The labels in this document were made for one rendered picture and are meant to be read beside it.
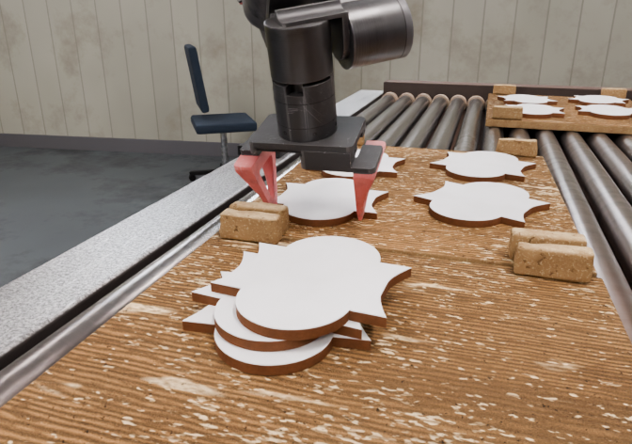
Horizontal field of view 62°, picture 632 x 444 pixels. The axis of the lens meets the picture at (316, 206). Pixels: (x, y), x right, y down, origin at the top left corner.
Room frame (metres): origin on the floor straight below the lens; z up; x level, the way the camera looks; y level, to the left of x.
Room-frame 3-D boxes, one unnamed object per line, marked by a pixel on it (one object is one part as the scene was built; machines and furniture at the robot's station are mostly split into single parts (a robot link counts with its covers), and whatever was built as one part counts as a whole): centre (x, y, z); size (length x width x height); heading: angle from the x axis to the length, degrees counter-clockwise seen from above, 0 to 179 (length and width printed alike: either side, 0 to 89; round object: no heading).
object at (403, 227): (0.64, -0.13, 0.93); 0.41 x 0.35 x 0.02; 164
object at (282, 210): (0.49, 0.06, 0.95); 0.06 x 0.02 x 0.03; 74
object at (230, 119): (3.70, 0.67, 0.48); 0.55 x 0.53 x 0.95; 87
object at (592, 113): (1.25, -0.59, 0.94); 0.41 x 0.35 x 0.04; 162
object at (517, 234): (0.42, -0.20, 0.95); 0.06 x 0.02 x 0.03; 74
